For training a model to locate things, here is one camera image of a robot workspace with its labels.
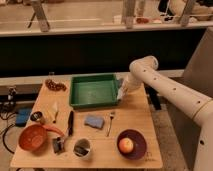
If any orange carrot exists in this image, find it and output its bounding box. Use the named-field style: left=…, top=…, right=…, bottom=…
left=43, top=125, right=64, bottom=136

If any green plastic tray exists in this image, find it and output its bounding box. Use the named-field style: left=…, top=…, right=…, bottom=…
left=69, top=74, right=118, bottom=109

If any silver fork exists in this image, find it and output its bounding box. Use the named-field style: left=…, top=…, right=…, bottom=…
left=106, top=111, right=115, bottom=137

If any orange bowl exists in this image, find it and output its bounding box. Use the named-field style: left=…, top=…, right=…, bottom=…
left=18, top=124, right=47, bottom=151

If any black binder clip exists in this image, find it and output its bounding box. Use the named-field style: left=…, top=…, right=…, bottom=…
left=52, top=137, right=65, bottom=154

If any red yellow apple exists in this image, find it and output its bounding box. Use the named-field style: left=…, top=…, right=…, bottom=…
left=119, top=138, right=134, bottom=154

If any purple bowl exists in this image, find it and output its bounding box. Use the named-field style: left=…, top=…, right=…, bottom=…
left=117, top=129, right=147, bottom=160

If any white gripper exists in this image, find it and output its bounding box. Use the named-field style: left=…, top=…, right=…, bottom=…
left=117, top=78, right=133, bottom=100

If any blue box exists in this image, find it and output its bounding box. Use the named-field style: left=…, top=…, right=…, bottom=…
left=15, top=108, right=31, bottom=127

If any yellow banana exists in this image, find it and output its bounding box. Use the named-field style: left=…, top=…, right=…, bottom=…
left=47, top=102, right=59, bottom=123

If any black handled knife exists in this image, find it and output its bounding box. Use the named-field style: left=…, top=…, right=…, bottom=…
left=67, top=111, right=74, bottom=136

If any blue folded towel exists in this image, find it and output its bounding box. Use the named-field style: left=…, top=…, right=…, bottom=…
left=84, top=115, right=104, bottom=129

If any bunch of red grapes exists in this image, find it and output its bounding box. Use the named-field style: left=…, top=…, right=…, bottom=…
left=45, top=79, right=67, bottom=91

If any black cable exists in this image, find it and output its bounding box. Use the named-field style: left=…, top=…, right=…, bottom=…
left=0, top=99, right=19, bottom=155

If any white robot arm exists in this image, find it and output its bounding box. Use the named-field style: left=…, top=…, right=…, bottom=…
left=117, top=56, right=213, bottom=171

